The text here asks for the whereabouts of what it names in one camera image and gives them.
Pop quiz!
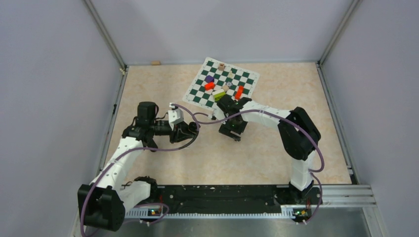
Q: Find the black earbud charging case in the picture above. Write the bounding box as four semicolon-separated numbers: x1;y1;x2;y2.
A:
188;122;198;133

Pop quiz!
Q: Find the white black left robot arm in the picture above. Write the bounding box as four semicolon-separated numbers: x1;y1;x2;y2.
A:
78;101;200;233

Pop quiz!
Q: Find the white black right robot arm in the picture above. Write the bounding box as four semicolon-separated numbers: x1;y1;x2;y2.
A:
213;96;321;203

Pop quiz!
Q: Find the red toy brick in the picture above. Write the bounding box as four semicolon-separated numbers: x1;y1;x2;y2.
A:
205;82;215;91
234;85;244;100

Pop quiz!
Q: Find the green white toy brick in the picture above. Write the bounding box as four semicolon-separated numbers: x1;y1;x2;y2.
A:
212;89;226;102

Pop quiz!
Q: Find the purple toy brick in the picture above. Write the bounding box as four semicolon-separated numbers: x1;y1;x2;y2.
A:
205;75;214;83

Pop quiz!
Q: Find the green white chessboard mat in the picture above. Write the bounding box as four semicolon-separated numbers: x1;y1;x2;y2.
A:
182;57;260;111

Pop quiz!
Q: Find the brown wooden chess piece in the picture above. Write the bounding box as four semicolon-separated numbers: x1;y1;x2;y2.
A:
218;63;225;71

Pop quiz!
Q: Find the wooden cork cylinder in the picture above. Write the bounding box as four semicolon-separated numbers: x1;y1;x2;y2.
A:
151;61;161;66

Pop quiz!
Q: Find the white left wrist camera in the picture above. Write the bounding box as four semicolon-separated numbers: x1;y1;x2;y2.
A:
168;103;184;128

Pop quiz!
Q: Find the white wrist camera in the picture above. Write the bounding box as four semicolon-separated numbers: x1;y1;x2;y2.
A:
168;103;184;128
211;109;226;120

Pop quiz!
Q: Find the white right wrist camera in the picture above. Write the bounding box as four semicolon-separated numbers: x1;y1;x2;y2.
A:
211;109;226;120

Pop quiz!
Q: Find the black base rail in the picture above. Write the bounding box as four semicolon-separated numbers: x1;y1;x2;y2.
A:
127;185;323;216

